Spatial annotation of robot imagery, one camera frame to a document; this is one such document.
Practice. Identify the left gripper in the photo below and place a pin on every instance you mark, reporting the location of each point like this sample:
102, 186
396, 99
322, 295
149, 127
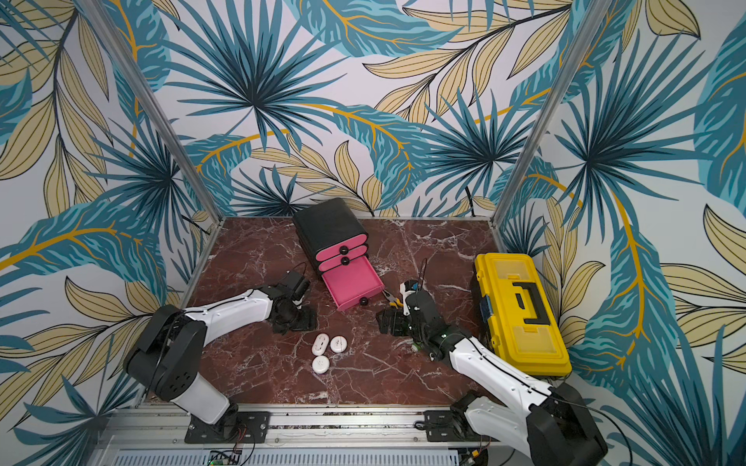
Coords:
309, 321

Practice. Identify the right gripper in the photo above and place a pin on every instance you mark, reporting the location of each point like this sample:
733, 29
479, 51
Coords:
399, 320

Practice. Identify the white oval earphone case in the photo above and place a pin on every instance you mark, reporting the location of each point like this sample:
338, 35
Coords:
320, 344

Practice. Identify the pink drawer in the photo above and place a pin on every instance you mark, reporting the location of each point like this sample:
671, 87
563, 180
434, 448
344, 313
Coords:
353, 284
343, 259
341, 248

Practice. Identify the black drawer cabinet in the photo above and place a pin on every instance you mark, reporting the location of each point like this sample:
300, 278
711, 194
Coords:
324, 225

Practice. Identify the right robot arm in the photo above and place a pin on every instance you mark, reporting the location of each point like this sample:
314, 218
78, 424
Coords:
551, 425

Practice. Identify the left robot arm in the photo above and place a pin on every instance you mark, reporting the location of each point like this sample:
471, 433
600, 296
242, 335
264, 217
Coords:
167, 354

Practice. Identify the yellow black pliers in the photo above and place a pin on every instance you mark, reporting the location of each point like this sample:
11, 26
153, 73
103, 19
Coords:
393, 301

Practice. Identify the white round earphone case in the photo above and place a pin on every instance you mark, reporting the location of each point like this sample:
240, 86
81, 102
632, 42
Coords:
321, 364
338, 344

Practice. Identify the yellow toolbox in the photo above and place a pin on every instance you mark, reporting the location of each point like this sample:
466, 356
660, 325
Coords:
513, 304

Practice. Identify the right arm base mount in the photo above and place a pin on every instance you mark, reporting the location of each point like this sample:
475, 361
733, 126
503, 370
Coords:
446, 426

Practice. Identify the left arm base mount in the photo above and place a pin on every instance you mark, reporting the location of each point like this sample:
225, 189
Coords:
232, 428

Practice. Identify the aluminium rail frame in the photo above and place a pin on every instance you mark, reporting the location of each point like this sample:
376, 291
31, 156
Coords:
301, 435

